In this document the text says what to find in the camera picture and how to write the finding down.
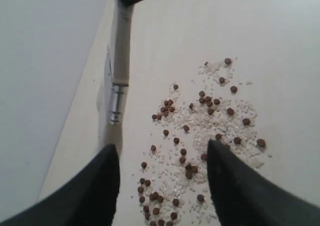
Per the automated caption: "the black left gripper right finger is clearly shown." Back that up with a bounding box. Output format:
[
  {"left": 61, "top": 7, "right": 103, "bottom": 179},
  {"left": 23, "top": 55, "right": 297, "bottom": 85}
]
[{"left": 207, "top": 140, "right": 320, "bottom": 225}]

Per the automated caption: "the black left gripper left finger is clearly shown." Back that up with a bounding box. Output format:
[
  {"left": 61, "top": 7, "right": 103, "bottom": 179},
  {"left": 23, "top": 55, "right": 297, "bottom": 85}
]
[{"left": 1, "top": 144, "right": 120, "bottom": 225}]

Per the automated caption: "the wooden paint brush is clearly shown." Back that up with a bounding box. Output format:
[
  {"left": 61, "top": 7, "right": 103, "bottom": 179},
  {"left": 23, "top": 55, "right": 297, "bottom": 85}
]
[{"left": 96, "top": 0, "right": 134, "bottom": 154}]

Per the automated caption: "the pile of rice and pellets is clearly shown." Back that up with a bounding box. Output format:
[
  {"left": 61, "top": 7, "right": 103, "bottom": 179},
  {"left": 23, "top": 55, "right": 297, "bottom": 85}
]
[{"left": 137, "top": 58, "right": 268, "bottom": 225}]

